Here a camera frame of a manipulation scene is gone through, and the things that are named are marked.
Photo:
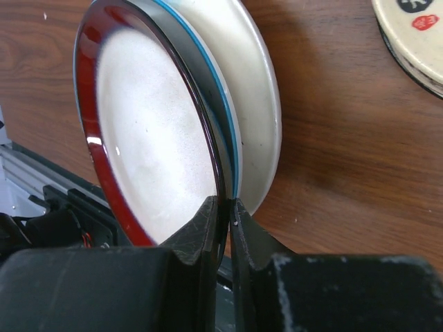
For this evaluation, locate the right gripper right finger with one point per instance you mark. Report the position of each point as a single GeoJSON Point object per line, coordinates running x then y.
{"type": "Point", "coordinates": [251, 244]}

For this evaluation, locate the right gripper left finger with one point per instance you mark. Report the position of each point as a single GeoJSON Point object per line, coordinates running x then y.
{"type": "Point", "coordinates": [198, 237]}

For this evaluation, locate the red rimmed beige plate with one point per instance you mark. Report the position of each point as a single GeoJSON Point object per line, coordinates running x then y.
{"type": "Point", "coordinates": [145, 120]}

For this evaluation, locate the blue cream leaf plate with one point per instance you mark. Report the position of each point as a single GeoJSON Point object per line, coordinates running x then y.
{"type": "Point", "coordinates": [234, 39]}

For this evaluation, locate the small cream floral plate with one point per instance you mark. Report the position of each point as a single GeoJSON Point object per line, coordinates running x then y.
{"type": "Point", "coordinates": [412, 31]}

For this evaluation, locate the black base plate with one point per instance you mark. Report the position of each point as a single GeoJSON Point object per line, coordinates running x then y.
{"type": "Point", "coordinates": [45, 206]}

